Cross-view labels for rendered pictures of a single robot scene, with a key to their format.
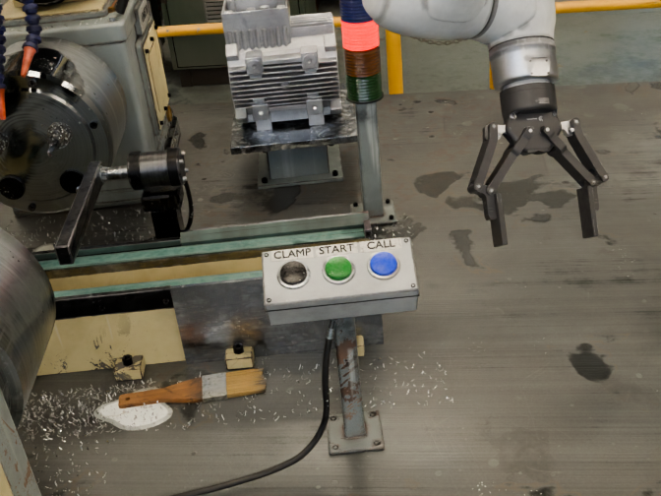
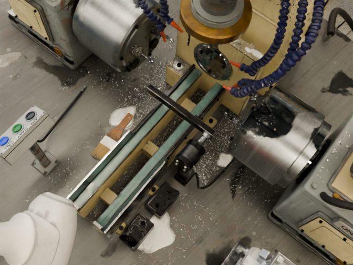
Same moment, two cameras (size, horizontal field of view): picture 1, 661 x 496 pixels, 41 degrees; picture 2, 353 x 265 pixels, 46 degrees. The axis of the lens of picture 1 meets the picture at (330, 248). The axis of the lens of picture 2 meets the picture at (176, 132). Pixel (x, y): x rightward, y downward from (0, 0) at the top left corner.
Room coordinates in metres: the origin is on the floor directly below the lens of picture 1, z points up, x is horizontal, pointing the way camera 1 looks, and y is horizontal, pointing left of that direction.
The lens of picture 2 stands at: (1.40, -0.12, 2.15)
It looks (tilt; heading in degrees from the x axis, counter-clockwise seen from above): 67 degrees down; 121
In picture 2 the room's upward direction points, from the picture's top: 8 degrees clockwise
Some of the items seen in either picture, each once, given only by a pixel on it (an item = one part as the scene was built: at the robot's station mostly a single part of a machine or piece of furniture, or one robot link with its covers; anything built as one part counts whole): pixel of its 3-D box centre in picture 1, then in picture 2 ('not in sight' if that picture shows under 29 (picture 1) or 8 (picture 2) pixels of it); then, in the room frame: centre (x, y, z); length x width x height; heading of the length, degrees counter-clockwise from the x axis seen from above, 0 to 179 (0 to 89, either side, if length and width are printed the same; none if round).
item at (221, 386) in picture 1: (193, 390); (113, 135); (0.95, 0.21, 0.80); 0.21 x 0.05 x 0.01; 95
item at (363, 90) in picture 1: (364, 84); not in sight; (1.39, -0.08, 1.05); 0.06 x 0.06 x 0.04
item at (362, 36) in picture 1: (360, 31); not in sight; (1.39, -0.08, 1.14); 0.06 x 0.06 x 0.04
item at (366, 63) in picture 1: (362, 58); not in sight; (1.39, -0.08, 1.10); 0.06 x 0.06 x 0.04
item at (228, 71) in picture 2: not in sight; (211, 62); (1.10, 0.55, 1.02); 0.15 x 0.02 x 0.15; 0
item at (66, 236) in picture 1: (83, 209); (180, 111); (1.12, 0.35, 1.01); 0.26 x 0.04 x 0.03; 0
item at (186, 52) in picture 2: not in sight; (221, 57); (1.10, 0.61, 0.97); 0.30 x 0.11 x 0.34; 0
